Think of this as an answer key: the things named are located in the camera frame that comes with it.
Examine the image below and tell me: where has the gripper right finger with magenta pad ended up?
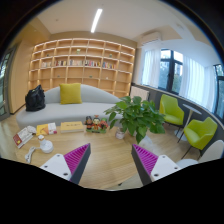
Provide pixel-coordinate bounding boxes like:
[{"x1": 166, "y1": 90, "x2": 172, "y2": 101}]
[{"x1": 131, "y1": 144, "x2": 180, "y2": 185}]

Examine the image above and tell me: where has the near lime green armchair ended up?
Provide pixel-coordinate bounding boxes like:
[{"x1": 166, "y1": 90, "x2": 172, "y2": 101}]
[{"x1": 183, "y1": 117, "x2": 218, "y2": 150}]

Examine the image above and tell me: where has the white radiator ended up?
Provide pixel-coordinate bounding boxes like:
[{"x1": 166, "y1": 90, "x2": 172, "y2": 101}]
[{"x1": 130, "y1": 86, "x2": 150, "y2": 100}]

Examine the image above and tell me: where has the yellow cushion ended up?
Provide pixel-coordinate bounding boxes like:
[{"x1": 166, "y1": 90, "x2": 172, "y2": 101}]
[{"x1": 60, "y1": 83, "x2": 82, "y2": 104}]

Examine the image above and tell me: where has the far lime green armchair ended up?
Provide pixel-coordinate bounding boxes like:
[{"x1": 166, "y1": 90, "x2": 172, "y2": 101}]
[{"x1": 159, "y1": 94, "x2": 184, "y2": 126}]

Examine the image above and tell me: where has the grey curved sofa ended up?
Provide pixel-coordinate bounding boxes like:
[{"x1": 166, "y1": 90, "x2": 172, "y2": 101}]
[{"x1": 16, "y1": 84, "x2": 120, "y2": 129}]

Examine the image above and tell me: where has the wooden wall bookshelf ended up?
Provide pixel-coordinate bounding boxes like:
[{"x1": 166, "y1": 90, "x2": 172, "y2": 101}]
[{"x1": 28, "y1": 38, "x2": 135, "y2": 97}]

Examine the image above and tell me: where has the yellow flat box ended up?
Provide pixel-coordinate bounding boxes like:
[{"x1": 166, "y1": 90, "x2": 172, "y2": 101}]
[{"x1": 60, "y1": 121, "x2": 84, "y2": 133}]

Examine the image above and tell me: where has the white chair at right edge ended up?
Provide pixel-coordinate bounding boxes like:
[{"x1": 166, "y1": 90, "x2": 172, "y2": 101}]
[{"x1": 175, "y1": 139, "x2": 224, "y2": 169}]

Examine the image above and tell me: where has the lime green armchair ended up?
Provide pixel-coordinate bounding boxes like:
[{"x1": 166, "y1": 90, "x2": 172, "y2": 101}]
[
  {"x1": 159, "y1": 94, "x2": 184, "y2": 126},
  {"x1": 183, "y1": 117, "x2": 218, "y2": 150}
]

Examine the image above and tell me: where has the white charger cable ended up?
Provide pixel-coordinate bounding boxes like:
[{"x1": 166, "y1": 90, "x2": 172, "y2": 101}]
[{"x1": 24, "y1": 145, "x2": 37, "y2": 165}]

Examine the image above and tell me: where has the red and white book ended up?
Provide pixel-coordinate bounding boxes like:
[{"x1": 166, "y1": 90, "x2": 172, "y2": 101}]
[{"x1": 13, "y1": 126, "x2": 36, "y2": 148}]

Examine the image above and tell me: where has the small round white side table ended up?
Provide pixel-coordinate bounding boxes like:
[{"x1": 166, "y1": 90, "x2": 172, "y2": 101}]
[{"x1": 174, "y1": 104, "x2": 202, "y2": 142}]

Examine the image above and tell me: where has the ceiling strip light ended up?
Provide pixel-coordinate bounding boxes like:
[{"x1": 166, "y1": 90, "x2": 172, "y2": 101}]
[{"x1": 90, "y1": 8, "x2": 103, "y2": 33}]

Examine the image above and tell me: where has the white sheer curtain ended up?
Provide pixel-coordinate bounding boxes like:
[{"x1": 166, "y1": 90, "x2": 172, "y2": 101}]
[{"x1": 179, "y1": 56, "x2": 216, "y2": 111}]

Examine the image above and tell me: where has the green potted plant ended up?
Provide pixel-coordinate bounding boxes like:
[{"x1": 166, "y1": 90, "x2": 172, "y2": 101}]
[{"x1": 104, "y1": 96, "x2": 165, "y2": 143}]

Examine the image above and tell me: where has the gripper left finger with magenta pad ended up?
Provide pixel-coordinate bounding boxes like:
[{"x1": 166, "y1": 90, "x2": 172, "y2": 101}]
[{"x1": 41, "y1": 144, "x2": 91, "y2": 184}]

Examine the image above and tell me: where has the white air conditioner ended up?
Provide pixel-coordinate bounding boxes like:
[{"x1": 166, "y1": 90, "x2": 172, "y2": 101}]
[{"x1": 139, "y1": 32, "x2": 161, "y2": 46}]

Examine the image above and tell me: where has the black backpack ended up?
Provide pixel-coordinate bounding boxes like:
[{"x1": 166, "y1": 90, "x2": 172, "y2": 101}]
[{"x1": 25, "y1": 85, "x2": 45, "y2": 112}]

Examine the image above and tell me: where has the white charger base with plug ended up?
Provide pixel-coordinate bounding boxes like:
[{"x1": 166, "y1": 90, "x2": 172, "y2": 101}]
[{"x1": 38, "y1": 135, "x2": 53, "y2": 153}]

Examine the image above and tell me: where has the colourful figurine set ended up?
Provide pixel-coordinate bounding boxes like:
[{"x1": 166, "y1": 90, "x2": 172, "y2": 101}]
[{"x1": 84, "y1": 115, "x2": 108, "y2": 133}]

